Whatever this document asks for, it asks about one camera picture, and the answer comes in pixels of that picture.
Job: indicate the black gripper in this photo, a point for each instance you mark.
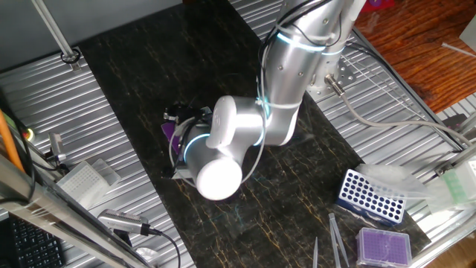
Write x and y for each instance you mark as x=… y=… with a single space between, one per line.
x=189 y=113

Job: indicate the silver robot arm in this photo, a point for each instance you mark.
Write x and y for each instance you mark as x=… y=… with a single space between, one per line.
x=294 y=70

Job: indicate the open purple pipette tip box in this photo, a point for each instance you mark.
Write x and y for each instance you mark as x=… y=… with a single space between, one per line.
x=168 y=132

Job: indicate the white pipette tip box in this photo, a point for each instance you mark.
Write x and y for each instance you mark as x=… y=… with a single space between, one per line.
x=83 y=182

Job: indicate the medium clear pipette tip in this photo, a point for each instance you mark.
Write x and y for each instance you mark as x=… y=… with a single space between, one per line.
x=315 y=253

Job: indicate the blue pipette tip rack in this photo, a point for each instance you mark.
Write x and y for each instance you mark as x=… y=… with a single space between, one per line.
x=368 y=197

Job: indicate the closed purple pipette tip box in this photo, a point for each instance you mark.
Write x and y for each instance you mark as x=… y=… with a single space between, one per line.
x=383 y=247

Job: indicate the green pipette tip box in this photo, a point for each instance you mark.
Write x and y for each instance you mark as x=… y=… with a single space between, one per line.
x=459 y=182

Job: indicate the black marble pattern mat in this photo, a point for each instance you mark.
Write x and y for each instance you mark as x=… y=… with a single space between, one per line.
x=260 y=208

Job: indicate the red yellow emergency button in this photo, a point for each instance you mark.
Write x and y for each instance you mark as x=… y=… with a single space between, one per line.
x=29 y=134

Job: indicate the white crumpled tissue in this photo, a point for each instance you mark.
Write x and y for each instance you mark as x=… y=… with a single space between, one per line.
x=147 y=255

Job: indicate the metal stand pole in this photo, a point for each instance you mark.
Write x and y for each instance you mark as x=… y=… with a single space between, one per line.
x=52 y=26

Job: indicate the orange tube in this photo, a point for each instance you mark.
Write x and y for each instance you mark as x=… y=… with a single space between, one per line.
x=9 y=145

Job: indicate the black keyboard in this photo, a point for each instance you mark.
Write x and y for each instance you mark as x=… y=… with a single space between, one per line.
x=33 y=245

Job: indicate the pink object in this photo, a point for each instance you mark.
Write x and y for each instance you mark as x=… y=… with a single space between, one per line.
x=379 y=3

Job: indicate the clear plastic bag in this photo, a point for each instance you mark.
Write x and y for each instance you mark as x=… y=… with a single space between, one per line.
x=401 y=182

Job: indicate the aluminium profile piece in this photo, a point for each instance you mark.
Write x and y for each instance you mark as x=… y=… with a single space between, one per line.
x=446 y=167

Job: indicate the black block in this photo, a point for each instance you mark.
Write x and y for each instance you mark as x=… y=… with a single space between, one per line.
x=454 y=121

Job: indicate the thin white stick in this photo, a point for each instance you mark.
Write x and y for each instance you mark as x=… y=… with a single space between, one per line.
x=459 y=49

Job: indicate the grey box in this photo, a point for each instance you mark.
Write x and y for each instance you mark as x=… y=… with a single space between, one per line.
x=469 y=37

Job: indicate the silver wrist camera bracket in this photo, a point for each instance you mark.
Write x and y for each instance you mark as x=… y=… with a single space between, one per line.
x=182 y=172

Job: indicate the silver ribbed camera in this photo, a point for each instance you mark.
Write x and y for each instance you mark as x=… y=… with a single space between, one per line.
x=122 y=221

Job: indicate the small silver camera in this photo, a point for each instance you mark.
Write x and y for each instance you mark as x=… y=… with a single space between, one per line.
x=56 y=145

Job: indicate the aluminium frame bar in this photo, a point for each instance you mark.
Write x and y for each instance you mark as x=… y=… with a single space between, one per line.
x=44 y=208

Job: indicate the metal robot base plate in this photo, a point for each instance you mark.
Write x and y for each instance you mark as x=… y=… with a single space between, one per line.
x=347 y=76

